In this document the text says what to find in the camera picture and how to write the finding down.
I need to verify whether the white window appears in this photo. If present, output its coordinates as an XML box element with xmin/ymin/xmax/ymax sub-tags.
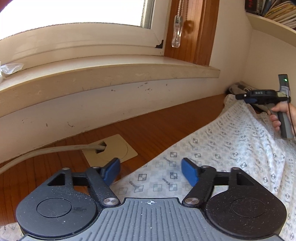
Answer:
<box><xmin>0</xmin><ymin>0</ymin><xmax>166</xmax><ymax>70</ymax></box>

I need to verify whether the row of books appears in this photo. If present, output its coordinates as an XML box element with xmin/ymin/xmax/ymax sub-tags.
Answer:
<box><xmin>245</xmin><ymin>0</ymin><xmax>296</xmax><ymax>29</ymax></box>

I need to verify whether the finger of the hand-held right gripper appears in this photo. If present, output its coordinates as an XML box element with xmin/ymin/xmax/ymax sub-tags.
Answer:
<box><xmin>235</xmin><ymin>92</ymin><xmax>258</xmax><ymax>105</ymax></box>

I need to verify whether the grey printed sweatshirt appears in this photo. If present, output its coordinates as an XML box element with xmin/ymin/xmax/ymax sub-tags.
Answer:
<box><xmin>228</xmin><ymin>81</ymin><xmax>255</xmax><ymax>96</ymax></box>

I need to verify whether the wooden window frame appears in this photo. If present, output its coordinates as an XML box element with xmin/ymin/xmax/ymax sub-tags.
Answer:
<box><xmin>165</xmin><ymin>0</ymin><xmax>220</xmax><ymax>66</ymax></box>

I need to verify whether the clear plastic bag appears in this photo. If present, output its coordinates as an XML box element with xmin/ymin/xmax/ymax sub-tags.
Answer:
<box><xmin>0</xmin><ymin>61</ymin><xmax>25</xmax><ymax>80</ymax></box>

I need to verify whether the grey cable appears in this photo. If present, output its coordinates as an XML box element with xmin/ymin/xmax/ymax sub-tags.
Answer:
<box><xmin>0</xmin><ymin>144</ymin><xmax>107</xmax><ymax>175</ymax></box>

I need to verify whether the cream wall shelf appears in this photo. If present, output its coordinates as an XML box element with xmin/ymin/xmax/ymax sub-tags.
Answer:
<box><xmin>245</xmin><ymin>11</ymin><xmax>296</xmax><ymax>48</ymax></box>

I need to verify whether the clear blind cord pull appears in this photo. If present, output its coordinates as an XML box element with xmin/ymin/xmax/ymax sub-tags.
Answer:
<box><xmin>171</xmin><ymin>0</ymin><xmax>187</xmax><ymax>48</ymax></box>

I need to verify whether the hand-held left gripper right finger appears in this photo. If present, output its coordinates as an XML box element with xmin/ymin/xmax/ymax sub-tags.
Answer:
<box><xmin>181</xmin><ymin>158</ymin><xmax>256</xmax><ymax>207</ymax></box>

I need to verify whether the person's right hand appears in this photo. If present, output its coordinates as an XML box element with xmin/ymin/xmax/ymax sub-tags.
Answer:
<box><xmin>268</xmin><ymin>101</ymin><xmax>296</xmax><ymax>133</ymax></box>

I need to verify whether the beige cable outlet plate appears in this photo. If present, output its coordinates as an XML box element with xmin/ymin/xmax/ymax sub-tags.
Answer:
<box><xmin>82</xmin><ymin>134</ymin><xmax>138</xmax><ymax>168</ymax></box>

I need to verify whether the white checker-patterned garment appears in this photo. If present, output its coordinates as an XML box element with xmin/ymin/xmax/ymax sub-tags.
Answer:
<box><xmin>0</xmin><ymin>94</ymin><xmax>296</xmax><ymax>241</ymax></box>

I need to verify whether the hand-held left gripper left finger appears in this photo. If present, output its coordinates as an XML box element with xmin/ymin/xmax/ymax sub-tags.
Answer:
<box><xmin>47</xmin><ymin>158</ymin><xmax>121</xmax><ymax>207</ymax></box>

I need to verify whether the beige window sill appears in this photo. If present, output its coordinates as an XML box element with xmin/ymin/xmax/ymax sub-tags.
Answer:
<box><xmin>0</xmin><ymin>57</ymin><xmax>221</xmax><ymax>118</ymax></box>

